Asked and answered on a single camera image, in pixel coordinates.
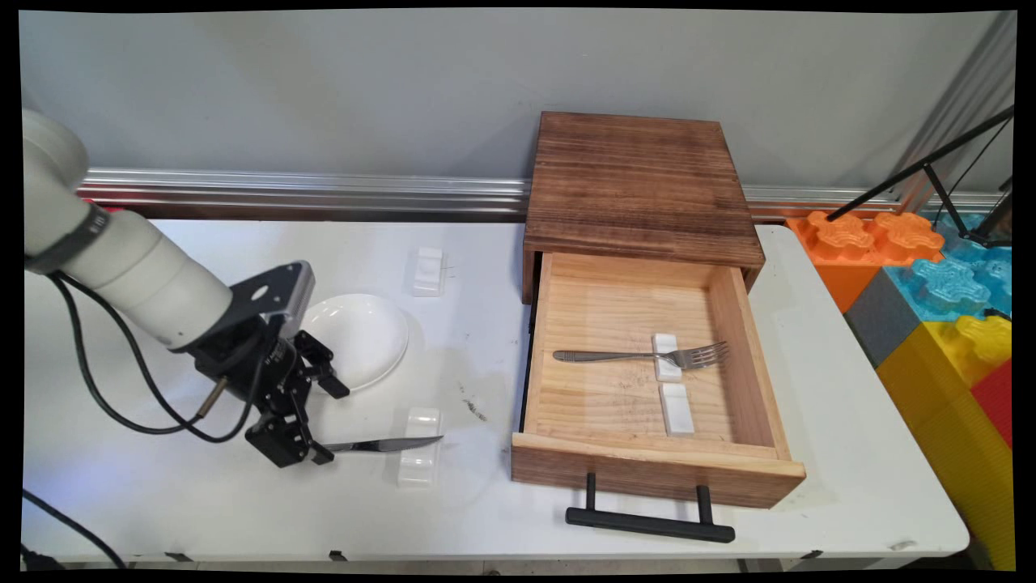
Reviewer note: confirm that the white round plate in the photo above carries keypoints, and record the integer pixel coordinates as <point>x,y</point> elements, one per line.
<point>356,340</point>

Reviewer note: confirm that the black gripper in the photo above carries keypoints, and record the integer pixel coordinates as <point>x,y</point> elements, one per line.
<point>259,360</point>

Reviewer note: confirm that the grey foam block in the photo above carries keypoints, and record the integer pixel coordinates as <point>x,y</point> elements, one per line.
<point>878,320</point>

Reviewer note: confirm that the silver metal table knife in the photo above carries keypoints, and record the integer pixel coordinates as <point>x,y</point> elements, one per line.
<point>388,444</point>

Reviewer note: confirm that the silver metal fork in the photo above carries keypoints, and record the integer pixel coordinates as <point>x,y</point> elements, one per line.
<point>599,355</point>

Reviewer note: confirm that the black tripod stand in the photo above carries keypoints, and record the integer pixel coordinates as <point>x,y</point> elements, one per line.
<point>906,174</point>

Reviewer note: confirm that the light wooden drawer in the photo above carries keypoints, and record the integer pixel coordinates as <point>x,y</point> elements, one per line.
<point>599,405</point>

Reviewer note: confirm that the white ceramic cutlery rest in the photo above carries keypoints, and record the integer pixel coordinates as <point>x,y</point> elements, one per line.
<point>668,372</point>
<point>428,273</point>
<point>677,411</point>
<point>418,470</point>

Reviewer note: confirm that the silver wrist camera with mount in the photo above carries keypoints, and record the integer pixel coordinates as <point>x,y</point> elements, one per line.
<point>279,287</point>

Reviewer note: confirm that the aluminium wall rail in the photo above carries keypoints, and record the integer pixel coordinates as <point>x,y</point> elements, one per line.
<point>324,190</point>

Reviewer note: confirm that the orange foam block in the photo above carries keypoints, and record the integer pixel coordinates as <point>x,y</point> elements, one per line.
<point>842,243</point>

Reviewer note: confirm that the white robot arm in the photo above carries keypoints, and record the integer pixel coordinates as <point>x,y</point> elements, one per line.
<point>137,267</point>

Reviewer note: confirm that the dark wooden cabinet box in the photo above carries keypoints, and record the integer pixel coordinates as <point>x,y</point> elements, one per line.
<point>639,186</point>

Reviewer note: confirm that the blue foam block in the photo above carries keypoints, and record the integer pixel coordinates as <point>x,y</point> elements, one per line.
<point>947,283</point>

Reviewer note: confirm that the red foam block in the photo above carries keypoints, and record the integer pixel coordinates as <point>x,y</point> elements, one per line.
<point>109,208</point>
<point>995,401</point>

